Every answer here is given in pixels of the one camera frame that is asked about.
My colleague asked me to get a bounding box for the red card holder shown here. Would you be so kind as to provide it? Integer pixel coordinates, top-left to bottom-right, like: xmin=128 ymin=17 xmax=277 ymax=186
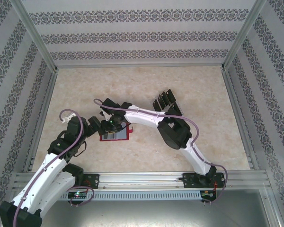
xmin=98 ymin=124 xmax=135 ymax=143

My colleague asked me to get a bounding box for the grey metal sheet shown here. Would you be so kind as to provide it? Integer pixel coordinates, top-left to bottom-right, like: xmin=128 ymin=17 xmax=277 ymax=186
xmin=4 ymin=188 xmax=281 ymax=227

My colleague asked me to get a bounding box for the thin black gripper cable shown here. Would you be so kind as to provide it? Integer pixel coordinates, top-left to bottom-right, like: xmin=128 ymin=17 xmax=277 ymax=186
xmin=75 ymin=140 xmax=88 ymax=157

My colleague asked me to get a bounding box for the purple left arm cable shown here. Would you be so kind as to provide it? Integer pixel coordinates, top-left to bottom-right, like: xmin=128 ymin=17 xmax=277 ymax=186
xmin=14 ymin=108 xmax=95 ymax=220

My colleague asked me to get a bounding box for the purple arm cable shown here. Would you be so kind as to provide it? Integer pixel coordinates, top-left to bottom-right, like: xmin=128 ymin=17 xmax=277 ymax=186
xmin=14 ymin=108 xmax=95 ymax=220
xmin=93 ymin=98 xmax=229 ymax=206

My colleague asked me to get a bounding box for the aluminium table side rail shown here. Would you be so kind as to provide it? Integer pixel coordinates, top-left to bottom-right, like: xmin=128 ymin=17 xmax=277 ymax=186
xmin=23 ymin=70 xmax=59 ymax=173
xmin=221 ymin=68 xmax=260 ymax=171

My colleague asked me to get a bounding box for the long aluminium base rail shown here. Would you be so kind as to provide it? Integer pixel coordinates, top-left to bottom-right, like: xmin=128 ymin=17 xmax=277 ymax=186
xmin=13 ymin=172 xmax=268 ymax=190

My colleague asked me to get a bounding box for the slotted grey cable duct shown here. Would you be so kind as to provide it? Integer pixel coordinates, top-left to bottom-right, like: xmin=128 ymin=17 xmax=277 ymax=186
xmin=61 ymin=190 xmax=202 ymax=201

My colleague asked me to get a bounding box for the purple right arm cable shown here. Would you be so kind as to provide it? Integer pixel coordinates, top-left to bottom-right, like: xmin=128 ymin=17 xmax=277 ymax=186
xmin=93 ymin=98 xmax=229 ymax=206

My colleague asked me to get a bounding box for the aluminium frame post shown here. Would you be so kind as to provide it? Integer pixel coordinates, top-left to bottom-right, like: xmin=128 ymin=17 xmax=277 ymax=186
xmin=221 ymin=0 xmax=268 ymax=71
xmin=10 ymin=0 xmax=59 ymax=73

